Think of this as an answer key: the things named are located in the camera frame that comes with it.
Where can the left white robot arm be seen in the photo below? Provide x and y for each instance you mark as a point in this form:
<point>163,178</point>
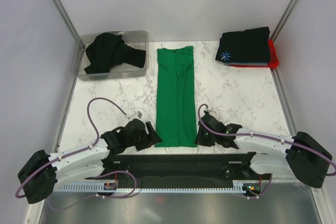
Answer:
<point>43,172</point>

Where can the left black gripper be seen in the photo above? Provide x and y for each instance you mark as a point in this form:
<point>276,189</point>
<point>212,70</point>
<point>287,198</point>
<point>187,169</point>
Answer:
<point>154,138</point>

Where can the clear plastic bin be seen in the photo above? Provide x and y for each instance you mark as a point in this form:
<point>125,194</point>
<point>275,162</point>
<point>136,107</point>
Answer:
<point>138,39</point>

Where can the folded red t shirt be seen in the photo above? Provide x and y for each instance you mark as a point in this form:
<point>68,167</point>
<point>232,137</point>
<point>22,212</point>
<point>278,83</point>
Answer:
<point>274,61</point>

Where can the right aluminium frame post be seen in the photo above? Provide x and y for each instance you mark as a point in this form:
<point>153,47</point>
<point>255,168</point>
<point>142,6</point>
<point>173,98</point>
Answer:
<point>285,16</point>

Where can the crumpled black t shirt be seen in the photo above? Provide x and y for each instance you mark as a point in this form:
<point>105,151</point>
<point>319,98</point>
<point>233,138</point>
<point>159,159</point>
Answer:
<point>109,50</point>

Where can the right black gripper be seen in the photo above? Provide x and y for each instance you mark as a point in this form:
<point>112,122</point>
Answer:
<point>200,140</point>

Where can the left aluminium frame post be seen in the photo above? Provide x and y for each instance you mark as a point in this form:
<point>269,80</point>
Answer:
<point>65,17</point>

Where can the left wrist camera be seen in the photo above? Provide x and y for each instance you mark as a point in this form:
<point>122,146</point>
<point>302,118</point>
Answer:
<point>136,115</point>

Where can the folded black t shirt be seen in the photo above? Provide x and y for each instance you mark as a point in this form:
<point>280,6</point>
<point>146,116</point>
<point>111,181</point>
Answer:
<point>250,45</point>

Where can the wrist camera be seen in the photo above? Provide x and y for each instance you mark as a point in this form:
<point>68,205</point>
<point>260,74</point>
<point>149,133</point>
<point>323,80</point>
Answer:
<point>211,122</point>
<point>136,115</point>

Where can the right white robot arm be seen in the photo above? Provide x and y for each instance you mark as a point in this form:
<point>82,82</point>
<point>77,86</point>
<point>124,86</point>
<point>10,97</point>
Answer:
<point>284,156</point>

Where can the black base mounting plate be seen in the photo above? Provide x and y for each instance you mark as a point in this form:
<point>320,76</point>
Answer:
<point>178,170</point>

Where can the aluminium frame post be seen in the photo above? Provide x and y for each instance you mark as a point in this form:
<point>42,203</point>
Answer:
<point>65,17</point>
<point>285,16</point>

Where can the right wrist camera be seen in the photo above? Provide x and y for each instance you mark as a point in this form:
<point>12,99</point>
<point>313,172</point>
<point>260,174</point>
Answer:
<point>211,122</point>

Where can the white slotted cable duct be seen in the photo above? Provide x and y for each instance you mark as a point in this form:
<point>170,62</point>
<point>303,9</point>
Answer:
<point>101,186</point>

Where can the green t shirt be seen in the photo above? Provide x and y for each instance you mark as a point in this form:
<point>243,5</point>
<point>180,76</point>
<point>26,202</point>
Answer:
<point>175,100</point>

